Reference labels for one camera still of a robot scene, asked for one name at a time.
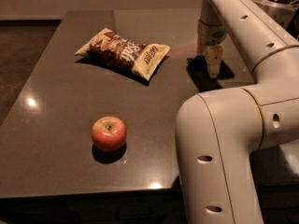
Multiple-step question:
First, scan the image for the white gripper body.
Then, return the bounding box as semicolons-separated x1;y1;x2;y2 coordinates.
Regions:
197;0;227;47

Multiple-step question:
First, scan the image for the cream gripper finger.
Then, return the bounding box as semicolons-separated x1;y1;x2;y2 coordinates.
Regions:
206;45;223;78
196;40;207;56

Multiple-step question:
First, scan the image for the blue rxbar blueberry bar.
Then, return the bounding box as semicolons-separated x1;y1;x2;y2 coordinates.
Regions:
187;56;206;69

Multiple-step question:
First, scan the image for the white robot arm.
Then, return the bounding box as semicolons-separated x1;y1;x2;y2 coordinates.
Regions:
176;0;299;224

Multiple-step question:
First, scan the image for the brown chip bag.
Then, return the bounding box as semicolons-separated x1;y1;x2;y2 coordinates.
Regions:
75;28;170;81

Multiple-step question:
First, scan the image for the metallic dispenser base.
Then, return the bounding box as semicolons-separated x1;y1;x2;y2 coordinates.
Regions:
252;0;295;30

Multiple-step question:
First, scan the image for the red apple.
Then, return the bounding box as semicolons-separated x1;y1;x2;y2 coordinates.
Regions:
91;116;127;152

